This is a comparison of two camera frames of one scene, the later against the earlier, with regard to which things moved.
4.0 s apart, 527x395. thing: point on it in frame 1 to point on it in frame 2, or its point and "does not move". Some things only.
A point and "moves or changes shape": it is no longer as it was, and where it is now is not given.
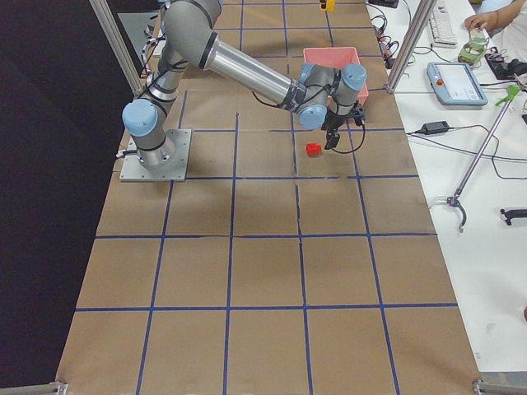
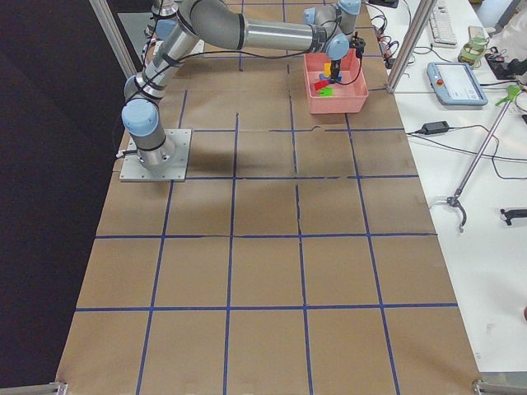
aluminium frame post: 423,16 does not move
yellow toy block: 330,5 moves or changes shape
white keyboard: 440,25 does not move
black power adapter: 434,127 does not move
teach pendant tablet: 455,84 does not move
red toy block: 313,150 moves or changes shape
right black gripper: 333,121 to 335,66
